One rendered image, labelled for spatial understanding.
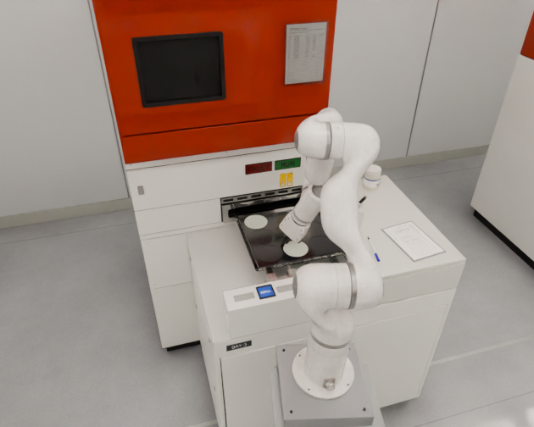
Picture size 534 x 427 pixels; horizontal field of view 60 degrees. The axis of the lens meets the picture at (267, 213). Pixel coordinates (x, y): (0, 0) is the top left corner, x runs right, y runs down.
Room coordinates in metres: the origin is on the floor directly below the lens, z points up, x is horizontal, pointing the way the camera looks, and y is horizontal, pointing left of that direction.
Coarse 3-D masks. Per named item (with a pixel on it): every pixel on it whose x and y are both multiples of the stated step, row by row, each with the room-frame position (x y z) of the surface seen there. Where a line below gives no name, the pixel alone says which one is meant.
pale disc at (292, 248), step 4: (288, 244) 1.43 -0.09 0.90; (292, 244) 1.43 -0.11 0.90; (296, 244) 1.43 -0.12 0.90; (300, 244) 1.43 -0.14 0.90; (304, 244) 1.43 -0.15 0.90; (284, 248) 1.41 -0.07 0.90; (288, 248) 1.41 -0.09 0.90; (292, 248) 1.41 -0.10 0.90; (296, 248) 1.41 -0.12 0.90; (300, 248) 1.41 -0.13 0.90; (304, 248) 1.41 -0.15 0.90; (308, 248) 1.41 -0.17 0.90; (288, 252) 1.38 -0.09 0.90; (292, 252) 1.38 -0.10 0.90; (296, 252) 1.38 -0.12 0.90; (300, 252) 1.38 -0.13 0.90; (304, 252) 1.38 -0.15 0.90; (292, 256) 1.36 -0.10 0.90; (296, 256) 1.36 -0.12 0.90; (300, 256) 1.36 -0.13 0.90
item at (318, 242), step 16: (288, 208) 1.68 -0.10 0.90; (272, 224) 1.57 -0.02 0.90; (320, 224) 1.57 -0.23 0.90; (256, 240) 1.46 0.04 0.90; (272, 240) 1.46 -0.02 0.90; (304, 240) 1.46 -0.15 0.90; (320, 240) 1.46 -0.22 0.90; (256, 256) 1.36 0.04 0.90; (272, 256) 1.36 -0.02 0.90; (288, 256) 1.36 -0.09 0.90; (304, 256) 1.36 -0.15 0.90
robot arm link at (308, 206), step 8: (304, 192) 1.37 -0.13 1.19; (312, 192) 1.34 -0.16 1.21; (320, 192) 1.35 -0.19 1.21; (304, 200) 1.35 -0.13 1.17; (312, 200) 1.32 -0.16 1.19; (296, 208) 1.37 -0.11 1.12; (304, 208) 1.34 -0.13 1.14; (312, 208) 1.33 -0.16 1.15; (304, 216) 1.34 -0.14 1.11; (312, 216) 1.34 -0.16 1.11
